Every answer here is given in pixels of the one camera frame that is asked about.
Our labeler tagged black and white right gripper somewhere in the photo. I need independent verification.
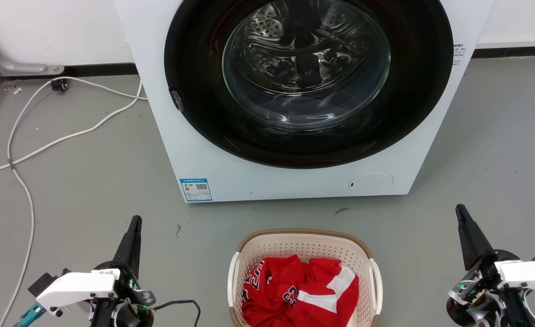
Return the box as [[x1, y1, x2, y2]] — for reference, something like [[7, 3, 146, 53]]
[[446, 204, 535, 327]]

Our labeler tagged round white filter cover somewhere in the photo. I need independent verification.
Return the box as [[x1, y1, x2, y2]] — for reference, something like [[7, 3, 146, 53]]
[[349, 172, 395, 196]]

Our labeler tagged red and white jersey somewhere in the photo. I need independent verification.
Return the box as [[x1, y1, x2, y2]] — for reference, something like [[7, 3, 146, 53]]
[[241, 254, 360, 327]]

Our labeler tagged small black box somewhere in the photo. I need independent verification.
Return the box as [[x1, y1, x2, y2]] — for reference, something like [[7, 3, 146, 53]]
[[28, 269, 71, 297]]

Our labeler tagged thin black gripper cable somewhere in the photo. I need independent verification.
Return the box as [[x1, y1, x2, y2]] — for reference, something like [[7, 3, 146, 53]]
[[151, 299, 202, 327]]

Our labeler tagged teal cable connector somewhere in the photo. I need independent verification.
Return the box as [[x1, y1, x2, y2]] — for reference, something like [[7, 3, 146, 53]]
[[14, 303, 46, 327]]

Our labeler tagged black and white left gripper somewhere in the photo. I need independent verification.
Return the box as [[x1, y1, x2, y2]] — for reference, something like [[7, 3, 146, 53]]
[[36, 215, 157, 327]]

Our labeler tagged round black glass washer door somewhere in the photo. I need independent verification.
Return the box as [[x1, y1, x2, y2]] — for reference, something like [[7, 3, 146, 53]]
[[164, 0, 455, 170]]

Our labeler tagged white front-load washing machine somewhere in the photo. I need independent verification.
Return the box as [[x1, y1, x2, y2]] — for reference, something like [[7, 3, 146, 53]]
[[115, 0, 496, 203]]

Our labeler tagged cream plastic laundry basket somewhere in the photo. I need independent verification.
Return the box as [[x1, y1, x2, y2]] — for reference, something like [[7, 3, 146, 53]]
[[228, 228, 383, 327]]

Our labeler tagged blue energy label sticker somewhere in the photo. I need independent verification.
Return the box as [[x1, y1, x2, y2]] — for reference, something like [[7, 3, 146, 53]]
[[180, 178, 213, 202]]

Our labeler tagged long white power cable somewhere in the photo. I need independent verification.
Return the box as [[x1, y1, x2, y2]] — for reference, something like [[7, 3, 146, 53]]
[[0, 76, 149, 327]]

